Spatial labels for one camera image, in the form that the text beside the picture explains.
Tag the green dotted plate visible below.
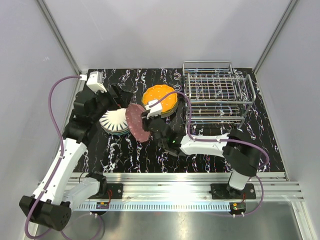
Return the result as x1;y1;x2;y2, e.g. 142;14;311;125
160;108;176;118

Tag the aluminium frame post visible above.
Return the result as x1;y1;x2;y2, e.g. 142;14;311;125
35;0;81;74
253;0;299;75

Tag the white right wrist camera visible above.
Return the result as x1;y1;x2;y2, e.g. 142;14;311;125
144;99;163;119

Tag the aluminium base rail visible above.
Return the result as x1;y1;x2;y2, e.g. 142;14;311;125
65;172;304;212

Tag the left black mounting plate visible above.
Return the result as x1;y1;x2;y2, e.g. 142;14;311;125
92;183;124;200

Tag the black marble pattern mat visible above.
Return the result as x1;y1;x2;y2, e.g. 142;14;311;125
74;68;285;173

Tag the black mounting plate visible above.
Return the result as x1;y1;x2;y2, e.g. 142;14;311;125
92;183;124;200
209;183;257;200

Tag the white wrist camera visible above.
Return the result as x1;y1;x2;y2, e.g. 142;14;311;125
144;99;163;119
86;71;107;94

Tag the mint green plate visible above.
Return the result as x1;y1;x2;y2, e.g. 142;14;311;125
104;129;130;136

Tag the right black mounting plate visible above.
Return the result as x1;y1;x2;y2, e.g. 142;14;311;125
209;183;257;200

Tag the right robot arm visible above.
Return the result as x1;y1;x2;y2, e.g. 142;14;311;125
142;117;261;199

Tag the pink dotted plate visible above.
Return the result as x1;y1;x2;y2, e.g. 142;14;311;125
125;103;151;143

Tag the right aluminium frame post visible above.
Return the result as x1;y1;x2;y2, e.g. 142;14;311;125
253;0;299;75

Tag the left aluminium frame post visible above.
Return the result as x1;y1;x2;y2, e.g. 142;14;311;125
35;0;81;74

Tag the left small circuit board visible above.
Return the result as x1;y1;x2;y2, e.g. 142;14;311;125
96;202;110;209

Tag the small circuit board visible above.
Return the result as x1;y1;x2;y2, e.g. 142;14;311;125
231;202;246;211
96;202;110;209

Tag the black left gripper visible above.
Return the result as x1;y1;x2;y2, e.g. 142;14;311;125
90;83;133;123

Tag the orange dotted plate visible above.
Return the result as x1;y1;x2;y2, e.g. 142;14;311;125
141;84;178;113

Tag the right small circuit board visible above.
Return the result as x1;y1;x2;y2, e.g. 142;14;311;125
231;202;246;211

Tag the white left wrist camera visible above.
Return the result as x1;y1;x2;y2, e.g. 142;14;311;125
86;71;107;94

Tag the white blue striped plate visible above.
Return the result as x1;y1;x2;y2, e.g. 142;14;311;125
99;108;129;133

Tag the metal dish rack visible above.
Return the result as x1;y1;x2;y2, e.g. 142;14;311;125
182;61;256;127

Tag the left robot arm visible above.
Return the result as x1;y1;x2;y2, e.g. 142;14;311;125
19;84;133;231

